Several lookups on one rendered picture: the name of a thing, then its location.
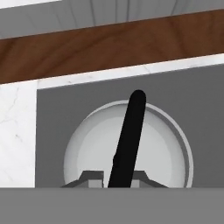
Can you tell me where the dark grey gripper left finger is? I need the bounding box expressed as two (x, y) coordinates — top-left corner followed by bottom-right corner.
(60, 170), (105, 189)

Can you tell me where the brown wooden cabinet front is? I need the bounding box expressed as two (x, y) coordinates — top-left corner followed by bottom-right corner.
(0, 8), (224, 86)

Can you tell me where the grey hob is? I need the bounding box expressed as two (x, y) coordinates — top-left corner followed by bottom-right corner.
(34, 63), (224, 189)

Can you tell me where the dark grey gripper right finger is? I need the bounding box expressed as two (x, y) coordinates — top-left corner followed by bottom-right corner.
(130, 170), (169, 189)

